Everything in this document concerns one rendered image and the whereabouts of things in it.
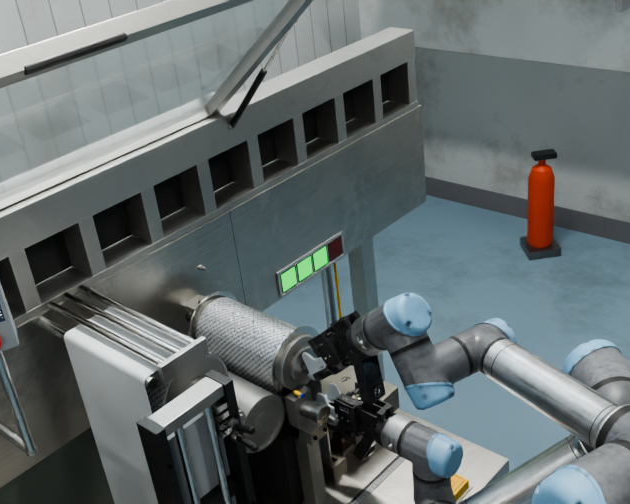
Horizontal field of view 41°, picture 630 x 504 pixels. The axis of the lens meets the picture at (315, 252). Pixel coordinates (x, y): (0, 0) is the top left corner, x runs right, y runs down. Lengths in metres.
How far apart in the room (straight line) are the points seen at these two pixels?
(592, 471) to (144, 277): 1.01
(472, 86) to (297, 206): 2.77
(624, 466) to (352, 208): 1.25
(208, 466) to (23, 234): 0.54
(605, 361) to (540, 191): 2.76
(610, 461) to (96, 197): 1.04
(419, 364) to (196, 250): 0.66
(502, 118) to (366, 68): 2.57
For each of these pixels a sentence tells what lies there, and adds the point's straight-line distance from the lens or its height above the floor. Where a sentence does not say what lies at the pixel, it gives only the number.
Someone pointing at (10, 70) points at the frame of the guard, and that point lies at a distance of 1.14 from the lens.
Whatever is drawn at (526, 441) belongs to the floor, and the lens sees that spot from 3.39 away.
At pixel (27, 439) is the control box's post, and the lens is 1.40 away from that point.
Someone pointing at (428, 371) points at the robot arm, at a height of 1.39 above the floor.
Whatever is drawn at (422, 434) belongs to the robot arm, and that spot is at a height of 1.15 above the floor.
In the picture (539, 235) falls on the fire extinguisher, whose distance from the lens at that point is 4.47.
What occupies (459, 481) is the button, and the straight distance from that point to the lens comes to 1.91.
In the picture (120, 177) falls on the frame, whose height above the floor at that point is 1.63.
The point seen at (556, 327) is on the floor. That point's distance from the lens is 3.99.
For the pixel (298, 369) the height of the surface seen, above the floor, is 1.25.
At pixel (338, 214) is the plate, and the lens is 2.23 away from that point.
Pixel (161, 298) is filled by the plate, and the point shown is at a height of 1.33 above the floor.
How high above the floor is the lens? 2.27
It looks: 29 degrees down
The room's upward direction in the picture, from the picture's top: 7 degrees counter-clockwise
